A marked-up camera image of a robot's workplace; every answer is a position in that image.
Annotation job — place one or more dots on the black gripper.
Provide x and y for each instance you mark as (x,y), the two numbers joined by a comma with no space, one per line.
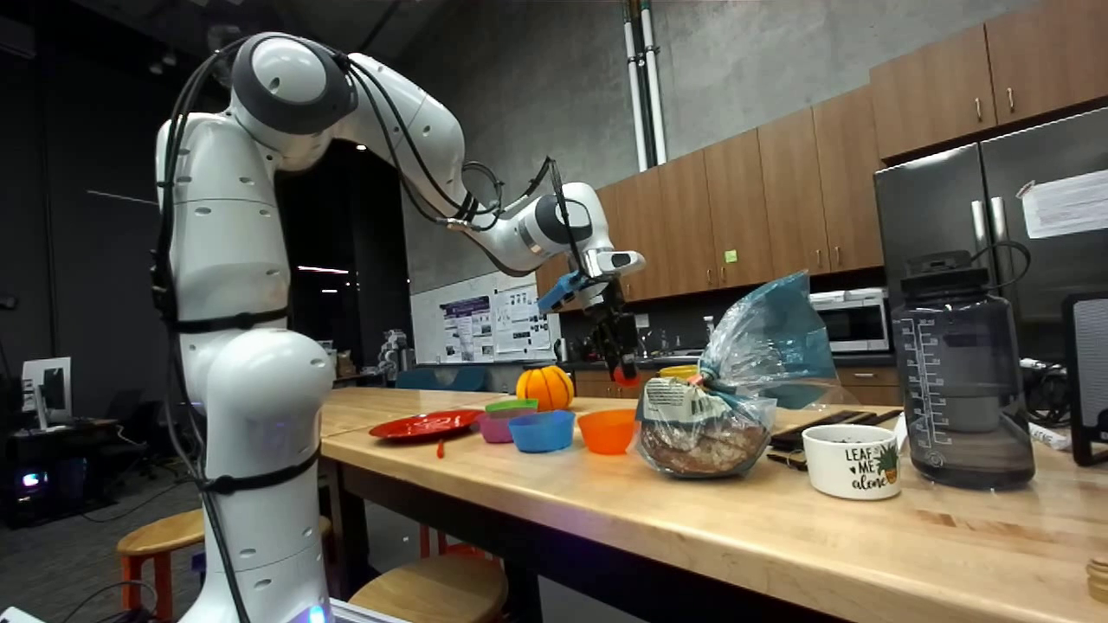
(604,329)

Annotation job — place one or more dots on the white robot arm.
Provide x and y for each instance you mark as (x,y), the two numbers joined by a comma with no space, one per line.
(221,281)

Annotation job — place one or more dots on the orange bowl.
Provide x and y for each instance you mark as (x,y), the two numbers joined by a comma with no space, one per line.
(606,430)

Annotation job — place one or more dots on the blue bowl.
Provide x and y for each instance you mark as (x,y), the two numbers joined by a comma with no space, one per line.
(542,434)

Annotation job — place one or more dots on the green bowl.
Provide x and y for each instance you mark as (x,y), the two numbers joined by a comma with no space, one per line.
(510,408)

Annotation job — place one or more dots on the pink purple bowl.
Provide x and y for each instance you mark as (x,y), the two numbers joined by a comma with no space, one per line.
(496,430)

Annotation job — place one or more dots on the orange pumpkin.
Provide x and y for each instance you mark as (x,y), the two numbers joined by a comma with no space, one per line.
(544,389)

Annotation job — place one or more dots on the plastic bag of bread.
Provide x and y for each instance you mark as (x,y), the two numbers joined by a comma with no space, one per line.
(769,352)

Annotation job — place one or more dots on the red plate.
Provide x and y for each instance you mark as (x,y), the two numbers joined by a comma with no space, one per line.
(427,426)

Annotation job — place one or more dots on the upper wooden cabinets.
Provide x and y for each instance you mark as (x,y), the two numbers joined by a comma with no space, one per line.
(798,193)

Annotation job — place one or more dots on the silver microwave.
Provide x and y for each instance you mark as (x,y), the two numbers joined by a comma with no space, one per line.
(857,319)

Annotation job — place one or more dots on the white ramekin cup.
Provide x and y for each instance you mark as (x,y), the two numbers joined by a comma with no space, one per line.
(851,463)

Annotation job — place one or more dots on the round wooden stool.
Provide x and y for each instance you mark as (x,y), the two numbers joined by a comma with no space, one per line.
(438,590)

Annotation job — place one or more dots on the dark water bottle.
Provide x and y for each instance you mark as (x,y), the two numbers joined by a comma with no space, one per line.
(956,358)

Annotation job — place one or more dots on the black refrigerator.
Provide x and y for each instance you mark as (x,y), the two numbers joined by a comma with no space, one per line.
(1028,207)

